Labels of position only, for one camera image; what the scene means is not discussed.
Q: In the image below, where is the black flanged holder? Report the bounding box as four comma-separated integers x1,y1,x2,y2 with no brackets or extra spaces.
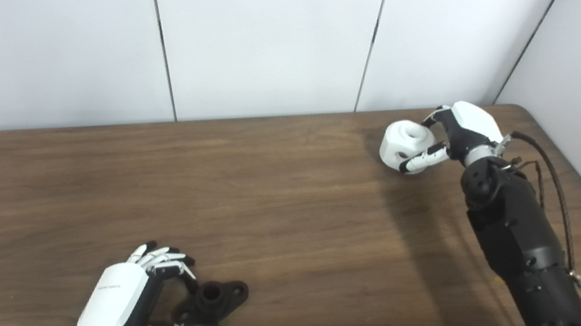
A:
170,272,251,326

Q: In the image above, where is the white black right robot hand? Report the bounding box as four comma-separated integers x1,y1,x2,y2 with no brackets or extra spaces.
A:
399,93,510,187

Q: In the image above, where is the round white plastic piece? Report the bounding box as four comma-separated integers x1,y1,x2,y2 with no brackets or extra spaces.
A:
377,117,439,177

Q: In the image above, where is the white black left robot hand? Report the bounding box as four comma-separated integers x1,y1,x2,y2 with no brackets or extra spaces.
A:
77,232,222,326

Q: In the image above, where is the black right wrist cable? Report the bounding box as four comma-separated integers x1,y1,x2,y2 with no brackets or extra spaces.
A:
490,131,581,293

